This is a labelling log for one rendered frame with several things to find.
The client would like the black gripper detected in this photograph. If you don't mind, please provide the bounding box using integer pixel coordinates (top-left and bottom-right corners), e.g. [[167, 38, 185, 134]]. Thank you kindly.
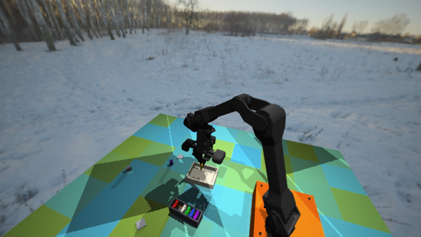
[[182, 137, 226, 165]]

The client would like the white fuse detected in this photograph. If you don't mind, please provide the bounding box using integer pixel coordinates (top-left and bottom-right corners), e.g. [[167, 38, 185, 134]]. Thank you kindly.
[[180, 205, 187, 213]]

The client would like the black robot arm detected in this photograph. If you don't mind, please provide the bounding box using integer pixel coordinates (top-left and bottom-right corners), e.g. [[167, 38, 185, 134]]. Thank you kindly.
[[183, 93, 301, 237]]

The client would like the white shallow tray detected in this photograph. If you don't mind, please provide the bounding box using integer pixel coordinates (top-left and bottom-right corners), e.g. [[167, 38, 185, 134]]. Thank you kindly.
[[185, 162, 219, 189]]

